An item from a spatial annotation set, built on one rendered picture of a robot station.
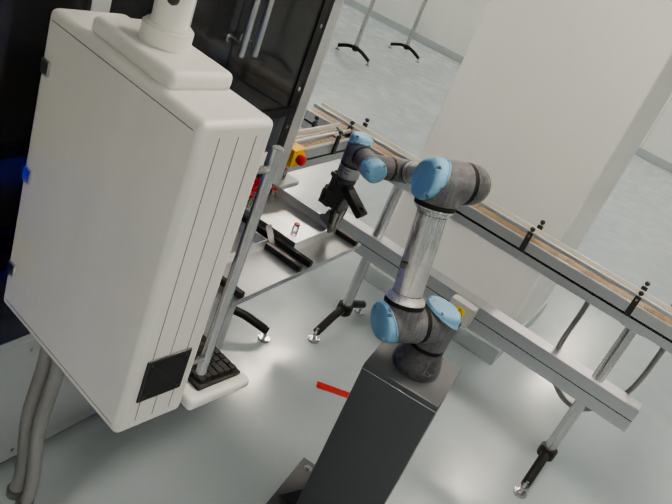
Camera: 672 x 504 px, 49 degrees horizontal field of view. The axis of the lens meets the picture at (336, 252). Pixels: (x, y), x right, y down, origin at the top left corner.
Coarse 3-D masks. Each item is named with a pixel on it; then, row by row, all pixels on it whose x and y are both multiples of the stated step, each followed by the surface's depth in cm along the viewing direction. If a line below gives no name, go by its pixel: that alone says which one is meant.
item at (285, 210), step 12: (276, 204) 258; (288, 204) 261; (300, 204) 259; (264, 216) 247; (276, 216) 250; (288, 216) 254; (300, 216) 257; (312, 216) 258; (276, 228) 243; (288, 228) 246; (300, 228) 249; (312, 228) 252; (324, 228) 255; (336, 228) 254; (288, 240) 234; (300, 240) 235; (312, 240) 242
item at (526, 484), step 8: (544, 448) 320; (544, 456) 317; (552, 456) 319; (536, 464) 313; (544, 464) 315; (528, 472) 311; (536, 472) 311; (528, 480) 308; (520, 488) 309; (528, 488) 308; (520, 496) 308
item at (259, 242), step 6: (240, 222) 231; (240, 228) 232; (240, 234) 231; (258, 234) 229; (234, 240) 227; (258, 240) 229; (264, 240) 227; (234, 246) 224; (252, 246) 222; (258, 246) 225; (264, 246) 229; (234, 252) 215; (252, 252) 224; (228, 258) 214
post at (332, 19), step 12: (336, 0) 234; (336, 12) 238; (324, 36) 240; (324, 48) 244; (312, 60) 244; (312, 72) 246; (312, 84) 251; (300, 96) 250; (300, 108) 253; (300, 120) 258; (288, 132) 256; (288, 144) 260; (288, 156) 265; (276, 180) 267; (228, 312) 295; (228, 324) 301
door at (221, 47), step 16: (112, 0) 163; (128, 0) 167; (144, 0) 171; (208, 0) 188; (224, 0) 193; (240, 0) 198; (128, 16) 169; (208, 16) 191; (224, 16) 196; (208, 32) 195; (224, 32) 200; (208, 48) 198; (224, 48) 204; (224, 64) 208
